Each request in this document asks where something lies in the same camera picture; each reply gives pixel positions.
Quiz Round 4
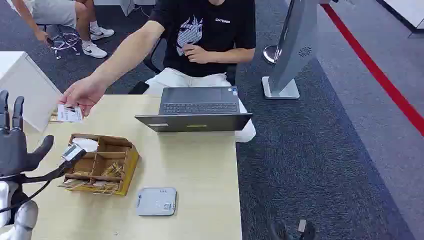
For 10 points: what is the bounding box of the grey square card reader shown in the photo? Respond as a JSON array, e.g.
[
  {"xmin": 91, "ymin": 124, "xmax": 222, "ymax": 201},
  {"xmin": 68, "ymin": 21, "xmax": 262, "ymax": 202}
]
[{"xmin": 136, "ymin": 187, "xmax": 178, "ymax": 217}]

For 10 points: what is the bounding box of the person on stool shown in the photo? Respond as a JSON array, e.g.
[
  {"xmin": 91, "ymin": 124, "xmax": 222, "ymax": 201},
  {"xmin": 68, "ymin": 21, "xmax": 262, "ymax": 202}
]
[{"xmin": 5, "ymin": 0, "xmax": 116, "ymax": 60}]

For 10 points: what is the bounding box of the black robot foot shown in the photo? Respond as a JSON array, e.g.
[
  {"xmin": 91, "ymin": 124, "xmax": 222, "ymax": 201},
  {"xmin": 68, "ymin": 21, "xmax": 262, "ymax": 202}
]
[
  {"xmin": 296, "ymin": 218, "xmax": 317, "ymax": 240},
  {"xmin": 266, "ymin": 218, "xmax": 293, "ymax": 240}
]

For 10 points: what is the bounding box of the white platform with black edge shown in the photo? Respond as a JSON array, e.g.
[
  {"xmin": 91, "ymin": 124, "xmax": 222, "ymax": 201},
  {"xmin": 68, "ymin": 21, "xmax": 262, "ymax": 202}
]
[{"xmin": 375, "ymin": 0, "xmax": 424, "ymax": 35}]

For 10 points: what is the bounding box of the seated person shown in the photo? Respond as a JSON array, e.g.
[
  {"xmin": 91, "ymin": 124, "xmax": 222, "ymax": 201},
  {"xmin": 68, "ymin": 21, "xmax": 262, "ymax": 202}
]
[{"xmin": 58, "ymin": 0, "xmax": 257, "ymax": 144}]

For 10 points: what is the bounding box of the yellow patterned card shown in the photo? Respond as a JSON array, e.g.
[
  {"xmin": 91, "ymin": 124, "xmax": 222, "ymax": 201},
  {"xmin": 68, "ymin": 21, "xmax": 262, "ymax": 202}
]
[{"xmin": 100, "ymin": 161, "xmax": 126, "ymax": 179}]

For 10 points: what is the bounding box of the plain white card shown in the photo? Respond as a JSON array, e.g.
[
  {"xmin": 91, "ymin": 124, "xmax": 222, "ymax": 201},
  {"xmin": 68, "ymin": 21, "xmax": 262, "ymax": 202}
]
[{"xmin": 71, "ymin": 137, "xmax": 100, "ymax": 154}]

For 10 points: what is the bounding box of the red floor tape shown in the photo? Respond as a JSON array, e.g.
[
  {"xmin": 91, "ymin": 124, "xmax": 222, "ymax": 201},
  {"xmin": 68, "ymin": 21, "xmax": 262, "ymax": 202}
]
[{"xmin": 319, "ymin": 2, "xmax": 424, "ymax": 137}]

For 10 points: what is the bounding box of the white cabinet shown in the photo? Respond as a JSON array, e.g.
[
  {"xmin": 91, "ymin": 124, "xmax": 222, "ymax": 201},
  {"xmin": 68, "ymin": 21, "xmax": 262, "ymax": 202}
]
[{"xmin": 0, "ymin": 51, "xmax": 63, "ymax": 134}]

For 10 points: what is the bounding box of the round chrome stand base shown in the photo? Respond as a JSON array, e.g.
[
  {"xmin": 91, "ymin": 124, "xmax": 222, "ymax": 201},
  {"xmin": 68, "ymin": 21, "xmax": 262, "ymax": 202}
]
[{"xmin": 262, "ymin": 44, "xmax": 283, "ymax": 65}]

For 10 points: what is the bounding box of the wooden card box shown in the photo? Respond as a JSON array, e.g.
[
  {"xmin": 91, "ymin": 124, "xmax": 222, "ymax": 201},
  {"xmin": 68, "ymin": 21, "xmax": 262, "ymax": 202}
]
[{"xmin": 58, "ymin": 133, "xmax": 141, "ymax": 197}]

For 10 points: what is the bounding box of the white printed card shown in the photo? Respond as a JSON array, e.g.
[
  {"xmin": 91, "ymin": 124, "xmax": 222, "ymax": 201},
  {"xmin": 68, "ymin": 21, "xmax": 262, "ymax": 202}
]
[{"xmin": 56, "ymin": 104, "xmax": 84, "ymax": 124}]

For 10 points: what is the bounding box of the chrome stool base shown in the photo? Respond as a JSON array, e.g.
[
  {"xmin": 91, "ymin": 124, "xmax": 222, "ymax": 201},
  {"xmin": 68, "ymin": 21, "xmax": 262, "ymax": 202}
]
[{"xmin": 48, "ymin": 32, "xmax": 82, "ymax": 61}]

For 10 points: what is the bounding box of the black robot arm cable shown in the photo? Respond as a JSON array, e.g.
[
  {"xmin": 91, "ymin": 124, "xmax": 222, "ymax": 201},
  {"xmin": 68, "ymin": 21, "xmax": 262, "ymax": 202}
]
[{"xmin": 0, "ymin": 172, "xmax": 67, "ymax": 214}]

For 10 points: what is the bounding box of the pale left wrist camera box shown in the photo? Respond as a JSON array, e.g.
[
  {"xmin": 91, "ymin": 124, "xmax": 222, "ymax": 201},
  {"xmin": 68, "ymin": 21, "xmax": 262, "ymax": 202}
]
[{"xmin": 60, "ymin": 143, "xmax": 88, "ymax": 164}]

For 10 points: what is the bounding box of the dark grey laptop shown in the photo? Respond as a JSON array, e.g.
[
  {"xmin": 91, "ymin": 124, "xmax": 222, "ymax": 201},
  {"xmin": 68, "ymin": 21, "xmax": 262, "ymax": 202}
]
[{"xmin": 134, "ymin": 86, "xmax": 254, "ymax": 134}]

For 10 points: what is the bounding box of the person's left hand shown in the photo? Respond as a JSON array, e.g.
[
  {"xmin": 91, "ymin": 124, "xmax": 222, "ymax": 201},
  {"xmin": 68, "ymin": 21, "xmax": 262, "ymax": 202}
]
[{"xmin": 181, "ymin": 43, "xmax": 210, "ymax": 65}]

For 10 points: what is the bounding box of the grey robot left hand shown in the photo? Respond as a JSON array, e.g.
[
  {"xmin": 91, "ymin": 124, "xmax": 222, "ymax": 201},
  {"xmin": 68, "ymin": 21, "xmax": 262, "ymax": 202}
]
[{"xmin": 0, "ymin": 90, "xmax": 55, "ymax": 179}]

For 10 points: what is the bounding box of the black robot left foot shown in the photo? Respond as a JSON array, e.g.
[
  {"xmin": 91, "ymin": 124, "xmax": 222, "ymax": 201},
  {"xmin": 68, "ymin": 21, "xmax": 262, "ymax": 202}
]
[{"xmin": 266, "ymin": 218, "xmax": 293, "ymax": 240}]

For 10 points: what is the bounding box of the black robot right foot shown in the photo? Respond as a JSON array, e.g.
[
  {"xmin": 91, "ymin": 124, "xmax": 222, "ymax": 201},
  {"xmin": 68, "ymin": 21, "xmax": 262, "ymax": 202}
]
[{"xmin": 296, "ymin": 218, "xmax": 317, "ymax": 240}]

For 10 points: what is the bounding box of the person's right hand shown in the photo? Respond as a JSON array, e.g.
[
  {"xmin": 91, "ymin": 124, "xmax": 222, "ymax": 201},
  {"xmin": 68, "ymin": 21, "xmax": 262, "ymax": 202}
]
[{"xmin": 58, "ymin": 76, "xmax": 108, "ymax": 117}]

